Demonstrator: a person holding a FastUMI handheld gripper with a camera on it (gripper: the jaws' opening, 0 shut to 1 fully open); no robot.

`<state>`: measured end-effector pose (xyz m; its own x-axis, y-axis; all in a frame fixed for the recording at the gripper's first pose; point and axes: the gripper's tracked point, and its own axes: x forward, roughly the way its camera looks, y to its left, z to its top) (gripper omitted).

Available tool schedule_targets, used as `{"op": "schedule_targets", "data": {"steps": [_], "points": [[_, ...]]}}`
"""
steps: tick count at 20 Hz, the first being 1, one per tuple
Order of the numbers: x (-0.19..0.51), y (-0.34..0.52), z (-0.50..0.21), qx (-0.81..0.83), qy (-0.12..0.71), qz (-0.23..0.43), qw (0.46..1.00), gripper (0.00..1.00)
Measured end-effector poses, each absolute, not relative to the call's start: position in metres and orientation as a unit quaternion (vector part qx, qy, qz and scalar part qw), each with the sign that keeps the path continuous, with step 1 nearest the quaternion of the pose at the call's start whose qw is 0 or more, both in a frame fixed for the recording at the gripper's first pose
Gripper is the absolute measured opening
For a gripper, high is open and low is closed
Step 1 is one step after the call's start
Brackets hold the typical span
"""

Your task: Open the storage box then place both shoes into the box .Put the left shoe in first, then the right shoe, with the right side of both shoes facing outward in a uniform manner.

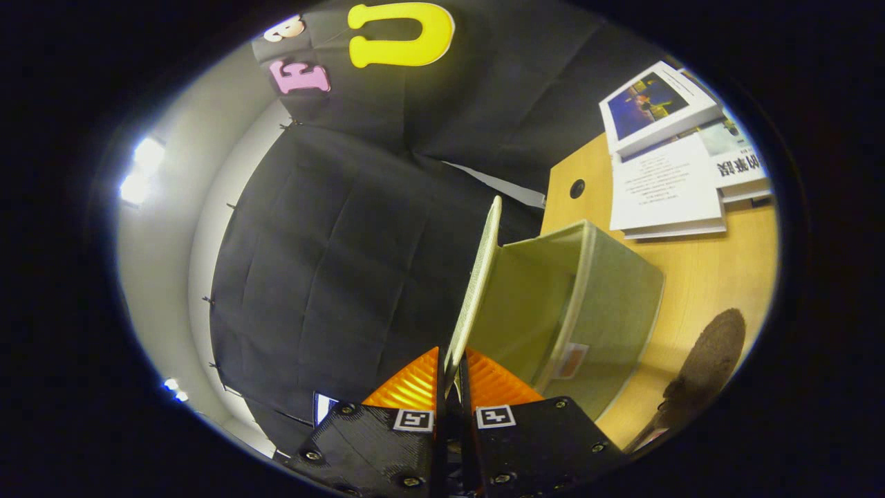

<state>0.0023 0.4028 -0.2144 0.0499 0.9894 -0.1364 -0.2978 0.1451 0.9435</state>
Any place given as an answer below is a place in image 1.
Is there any green fabric storage box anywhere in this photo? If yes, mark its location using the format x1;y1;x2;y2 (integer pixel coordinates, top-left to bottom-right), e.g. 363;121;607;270
442;196;666;423

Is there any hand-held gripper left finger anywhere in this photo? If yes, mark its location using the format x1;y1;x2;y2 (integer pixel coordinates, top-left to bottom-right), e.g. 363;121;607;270
287;346;447;498

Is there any brown fuzzy shoe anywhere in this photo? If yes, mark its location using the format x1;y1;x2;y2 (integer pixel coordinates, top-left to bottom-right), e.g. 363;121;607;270
643;308;747;454

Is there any computer monitor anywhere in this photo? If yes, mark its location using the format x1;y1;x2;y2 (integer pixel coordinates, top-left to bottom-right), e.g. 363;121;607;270
313;391;339;427

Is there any white book with text cover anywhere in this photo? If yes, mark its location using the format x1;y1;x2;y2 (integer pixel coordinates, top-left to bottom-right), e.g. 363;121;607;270
608;135;728;241

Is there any white book with blue picture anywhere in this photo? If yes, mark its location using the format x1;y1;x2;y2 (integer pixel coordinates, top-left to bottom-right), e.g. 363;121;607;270
599;61;723;158

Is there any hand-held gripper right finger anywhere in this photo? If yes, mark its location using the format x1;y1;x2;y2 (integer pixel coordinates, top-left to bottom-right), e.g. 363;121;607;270
456;348;626;498

